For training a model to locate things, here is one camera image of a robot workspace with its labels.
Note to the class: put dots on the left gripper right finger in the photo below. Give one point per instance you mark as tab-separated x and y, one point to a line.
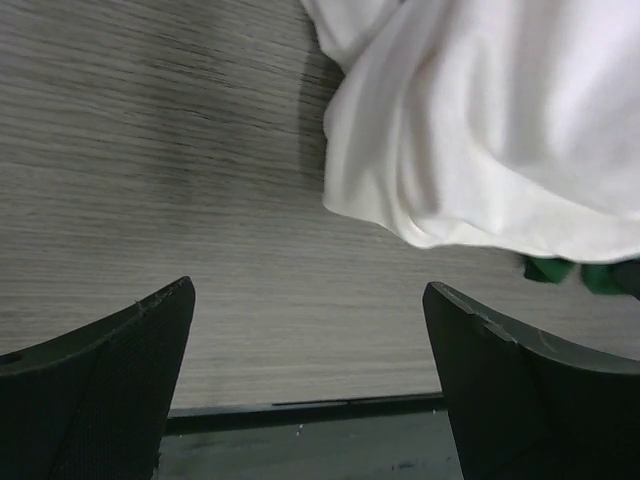
526	404

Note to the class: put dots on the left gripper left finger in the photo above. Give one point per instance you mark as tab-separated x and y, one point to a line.
93	403

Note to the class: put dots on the white and green raglan t-shirt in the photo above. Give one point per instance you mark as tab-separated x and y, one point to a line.
507	124

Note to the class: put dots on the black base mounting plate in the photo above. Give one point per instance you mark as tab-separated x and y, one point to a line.
241	417

